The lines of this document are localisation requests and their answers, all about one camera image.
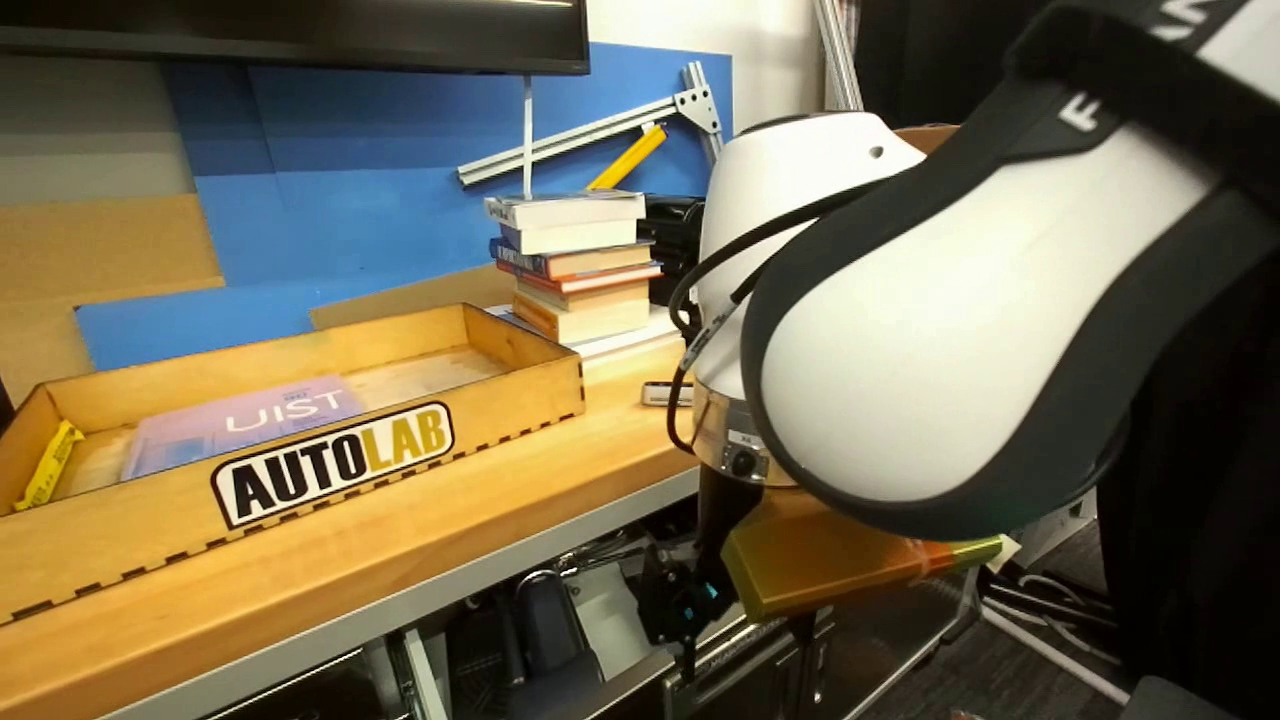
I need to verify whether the yellow bar tool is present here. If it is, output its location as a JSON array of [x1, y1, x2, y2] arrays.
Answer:
[[590, 123, 668, 190]]

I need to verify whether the yellow ruler in tray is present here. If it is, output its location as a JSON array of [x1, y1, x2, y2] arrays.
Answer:
[[17, 418, 85, 510]]

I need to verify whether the stack of books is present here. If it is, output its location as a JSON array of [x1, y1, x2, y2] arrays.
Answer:
[[486, 190, 671, 358]]

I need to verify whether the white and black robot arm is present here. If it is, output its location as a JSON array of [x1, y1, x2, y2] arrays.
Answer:
[[671, 0, 1280, 720]]

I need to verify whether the black monitor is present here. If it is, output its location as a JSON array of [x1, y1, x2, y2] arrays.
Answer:
[[0, 0, 590, 76]]

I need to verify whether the purple UIST booklet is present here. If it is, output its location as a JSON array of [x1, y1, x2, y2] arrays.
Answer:
[[124, 377, 363, 480]]

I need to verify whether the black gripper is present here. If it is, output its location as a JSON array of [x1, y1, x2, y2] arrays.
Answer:
[[637, 468, 765, 646]]

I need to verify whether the wooden Autolab tray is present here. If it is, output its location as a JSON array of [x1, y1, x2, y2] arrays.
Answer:
[[0, 304, 583, 623]]

